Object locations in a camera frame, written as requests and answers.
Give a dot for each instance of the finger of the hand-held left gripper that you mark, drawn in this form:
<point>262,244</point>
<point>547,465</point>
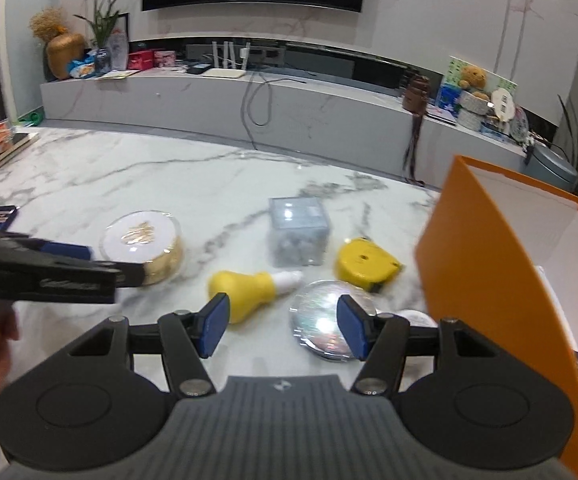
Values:
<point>66,251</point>
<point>69,280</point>

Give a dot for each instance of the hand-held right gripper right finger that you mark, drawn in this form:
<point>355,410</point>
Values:
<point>353,327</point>

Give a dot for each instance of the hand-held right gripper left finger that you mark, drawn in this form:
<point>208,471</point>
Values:
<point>214,325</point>

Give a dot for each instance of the glitter round compact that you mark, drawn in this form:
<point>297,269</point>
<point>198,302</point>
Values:
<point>316,317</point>

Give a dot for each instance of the yellow bulb-shaped bottle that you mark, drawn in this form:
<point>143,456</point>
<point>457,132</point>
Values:
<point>241,292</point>

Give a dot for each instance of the yellow tape measure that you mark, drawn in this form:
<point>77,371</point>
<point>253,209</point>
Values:
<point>364,262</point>

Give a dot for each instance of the white gold round compact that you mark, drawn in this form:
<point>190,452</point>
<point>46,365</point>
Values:
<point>141,240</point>

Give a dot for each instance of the clear plastic cube box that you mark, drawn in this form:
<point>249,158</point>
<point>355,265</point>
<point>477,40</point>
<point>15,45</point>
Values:
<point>299,232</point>

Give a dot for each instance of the orange cardboard box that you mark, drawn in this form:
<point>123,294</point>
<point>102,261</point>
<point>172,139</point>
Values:
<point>484,270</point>

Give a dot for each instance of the green object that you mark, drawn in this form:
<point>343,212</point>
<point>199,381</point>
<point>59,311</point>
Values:
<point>31,119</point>

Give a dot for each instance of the loose papers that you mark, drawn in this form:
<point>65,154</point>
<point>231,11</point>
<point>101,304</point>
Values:
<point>114,75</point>

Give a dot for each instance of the blue snack bag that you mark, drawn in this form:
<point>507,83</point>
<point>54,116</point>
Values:
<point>81,67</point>

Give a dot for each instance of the gold vase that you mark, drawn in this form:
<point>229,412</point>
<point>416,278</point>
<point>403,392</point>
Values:
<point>61,52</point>

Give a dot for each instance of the red box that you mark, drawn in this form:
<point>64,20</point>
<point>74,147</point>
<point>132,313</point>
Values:
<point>140,61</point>

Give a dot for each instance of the framed picture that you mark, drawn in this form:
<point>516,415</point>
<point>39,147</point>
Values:
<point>121,42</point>

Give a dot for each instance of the pink printed box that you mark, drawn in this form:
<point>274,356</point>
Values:
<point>165,59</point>

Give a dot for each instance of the marble TV console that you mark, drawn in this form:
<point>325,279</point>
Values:
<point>319,110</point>

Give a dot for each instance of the black tablet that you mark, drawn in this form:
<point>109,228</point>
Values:
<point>199,68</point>

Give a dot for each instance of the plant in glass vase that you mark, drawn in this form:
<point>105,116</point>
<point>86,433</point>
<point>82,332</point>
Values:
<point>103,25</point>

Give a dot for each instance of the white woven basket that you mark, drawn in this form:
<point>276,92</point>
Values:
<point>470,120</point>
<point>475,101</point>

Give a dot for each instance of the white router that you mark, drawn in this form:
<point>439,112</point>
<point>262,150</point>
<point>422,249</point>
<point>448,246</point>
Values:
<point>226,67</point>

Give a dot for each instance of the blue book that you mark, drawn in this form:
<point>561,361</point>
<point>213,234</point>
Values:
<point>448,96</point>

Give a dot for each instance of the grey trash bin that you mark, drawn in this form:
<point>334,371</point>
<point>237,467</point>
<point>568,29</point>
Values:
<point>551,170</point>

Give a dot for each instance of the decorated plate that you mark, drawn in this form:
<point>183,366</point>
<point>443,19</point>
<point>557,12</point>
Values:
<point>520,124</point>

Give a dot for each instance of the round paper fan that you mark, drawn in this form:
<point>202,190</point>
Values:
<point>503,102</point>

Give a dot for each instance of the brown teddy bear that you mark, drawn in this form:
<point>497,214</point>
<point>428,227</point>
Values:
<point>473,77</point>

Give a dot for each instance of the green white picture board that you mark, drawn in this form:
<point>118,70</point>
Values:
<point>501,80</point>

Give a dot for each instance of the brown camera bag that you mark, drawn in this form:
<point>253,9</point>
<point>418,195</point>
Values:
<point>415,92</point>

